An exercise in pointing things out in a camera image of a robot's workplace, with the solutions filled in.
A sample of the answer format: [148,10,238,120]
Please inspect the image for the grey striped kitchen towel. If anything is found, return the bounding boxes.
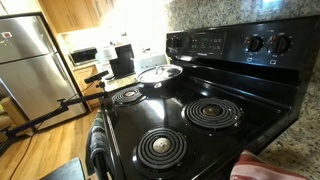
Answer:
[84,111,116,180]

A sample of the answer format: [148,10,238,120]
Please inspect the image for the black electric kitchen stove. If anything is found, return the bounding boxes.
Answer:
[99,14,320,180]

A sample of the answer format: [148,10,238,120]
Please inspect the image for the silver toaster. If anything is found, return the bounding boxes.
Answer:
[133,53,169,75]

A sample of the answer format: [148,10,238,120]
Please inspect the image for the black coil burner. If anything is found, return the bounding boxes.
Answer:
[111,87,147,107]
[133,127,191,174]
[181,97,244,131]

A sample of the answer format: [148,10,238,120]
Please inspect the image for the black coffee maker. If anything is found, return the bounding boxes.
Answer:
[109,43,136,80]

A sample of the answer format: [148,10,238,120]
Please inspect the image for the black stove control knob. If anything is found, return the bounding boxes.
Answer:
[244,34,265,53]
[268,33,293,55]
[174,36,184,49]

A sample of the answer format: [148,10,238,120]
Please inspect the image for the white countertop appliance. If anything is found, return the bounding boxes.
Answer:
[96,46,118,65]

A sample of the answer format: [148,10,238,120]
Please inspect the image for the stove digital display panel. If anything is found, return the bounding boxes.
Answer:
[188,31,227,56]

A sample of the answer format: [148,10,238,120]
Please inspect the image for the brown wooden base cabinet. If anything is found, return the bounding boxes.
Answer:
[72,64,105,111]

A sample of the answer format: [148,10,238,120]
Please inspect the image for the silver black microwave oven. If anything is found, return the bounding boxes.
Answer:
[68,47,99,67]

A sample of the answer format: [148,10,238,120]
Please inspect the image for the dark grey flat box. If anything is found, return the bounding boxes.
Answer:
[39,157,86,180]

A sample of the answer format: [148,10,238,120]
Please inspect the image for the stainless steel refrigerator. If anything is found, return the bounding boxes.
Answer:
[0,12,88,131]

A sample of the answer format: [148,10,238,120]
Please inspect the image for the red white striped cloth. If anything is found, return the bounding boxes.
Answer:
[229,150,309,180]

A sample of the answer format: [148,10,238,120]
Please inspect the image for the red white fridge sticker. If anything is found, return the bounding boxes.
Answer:
[0,31,14,40]

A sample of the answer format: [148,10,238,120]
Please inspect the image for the black stereo camera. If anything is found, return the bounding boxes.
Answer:
[83,69,110,85]

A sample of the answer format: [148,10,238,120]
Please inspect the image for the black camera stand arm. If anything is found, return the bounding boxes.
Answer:
[0,90,109,156]

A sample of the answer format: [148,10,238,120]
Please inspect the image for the brown wooden wall cabinets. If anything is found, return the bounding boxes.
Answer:
[38,0,116,34]

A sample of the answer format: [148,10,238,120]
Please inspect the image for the black thin cable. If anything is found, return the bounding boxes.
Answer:
[8,83,98,180]

